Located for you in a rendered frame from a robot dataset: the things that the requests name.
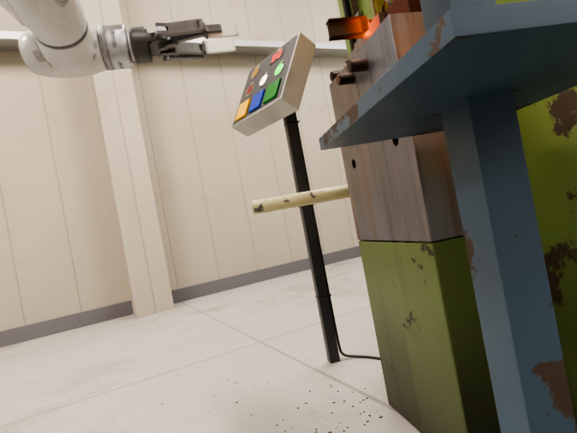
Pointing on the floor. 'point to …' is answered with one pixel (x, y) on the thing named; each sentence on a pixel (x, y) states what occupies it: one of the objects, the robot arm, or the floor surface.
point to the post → (312, 241)
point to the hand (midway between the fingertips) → (223, 38)
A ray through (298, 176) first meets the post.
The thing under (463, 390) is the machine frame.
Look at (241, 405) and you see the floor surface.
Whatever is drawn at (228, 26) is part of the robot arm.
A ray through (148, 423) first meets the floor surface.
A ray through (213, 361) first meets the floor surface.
